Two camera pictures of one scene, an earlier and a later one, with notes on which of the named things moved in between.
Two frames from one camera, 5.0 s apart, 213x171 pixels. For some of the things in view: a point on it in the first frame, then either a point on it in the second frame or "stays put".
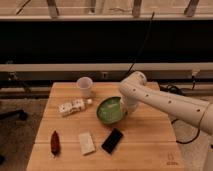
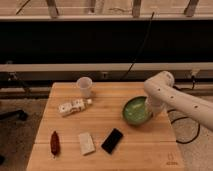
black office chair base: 20,114 stays put
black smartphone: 112,141 stays put
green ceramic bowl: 110,110 -> 136,111
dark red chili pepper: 55,144 stays put
